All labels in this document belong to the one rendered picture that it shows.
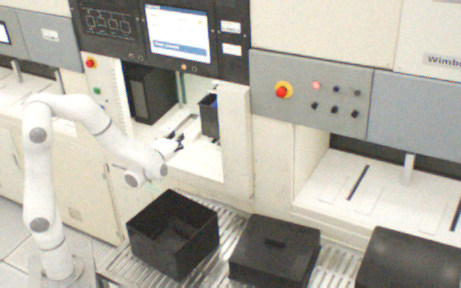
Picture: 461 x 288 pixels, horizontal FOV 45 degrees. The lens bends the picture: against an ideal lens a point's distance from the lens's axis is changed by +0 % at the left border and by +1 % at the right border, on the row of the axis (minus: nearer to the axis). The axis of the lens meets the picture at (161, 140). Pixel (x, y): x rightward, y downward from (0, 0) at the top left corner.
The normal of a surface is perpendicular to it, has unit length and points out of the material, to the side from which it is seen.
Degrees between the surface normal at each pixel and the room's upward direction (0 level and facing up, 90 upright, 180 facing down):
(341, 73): 90
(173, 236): 0
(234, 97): 90
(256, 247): 0
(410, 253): 0
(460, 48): 90
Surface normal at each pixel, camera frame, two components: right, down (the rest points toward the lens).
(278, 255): -0.12, -0.81
